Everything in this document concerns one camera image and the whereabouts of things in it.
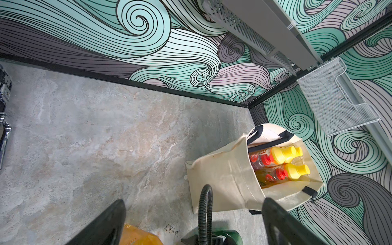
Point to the black hard carrying case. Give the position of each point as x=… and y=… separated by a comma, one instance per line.
x=6, y=129

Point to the orange bottle yellow cap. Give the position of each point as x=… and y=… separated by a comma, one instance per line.
x=299, y=152
x=279, y=154
x=296, y=171

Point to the aluminium wall rail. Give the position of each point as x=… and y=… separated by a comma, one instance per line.
x=357, y=113

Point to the large orange soap bottle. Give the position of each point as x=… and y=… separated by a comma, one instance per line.
x=132, y=235

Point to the cream canvas shopping bag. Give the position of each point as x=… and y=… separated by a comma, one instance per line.
x=229, y=172

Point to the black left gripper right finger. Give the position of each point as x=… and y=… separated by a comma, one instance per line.
x=283, y=229

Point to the yellow-green soap bottle red cap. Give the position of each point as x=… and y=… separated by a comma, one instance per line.
x=269, y=176

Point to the clear plastic wall bin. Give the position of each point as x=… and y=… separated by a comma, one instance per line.
x=323, y=96

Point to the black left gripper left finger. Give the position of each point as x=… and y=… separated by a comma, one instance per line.
x=105, y=229

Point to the dark green bottle red cap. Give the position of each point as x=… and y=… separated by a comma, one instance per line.
x=230, y=237

